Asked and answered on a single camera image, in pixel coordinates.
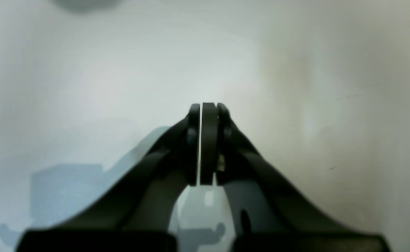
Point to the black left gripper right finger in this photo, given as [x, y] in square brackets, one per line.
[269, 213]

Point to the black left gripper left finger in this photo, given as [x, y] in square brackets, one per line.
[134, 215]

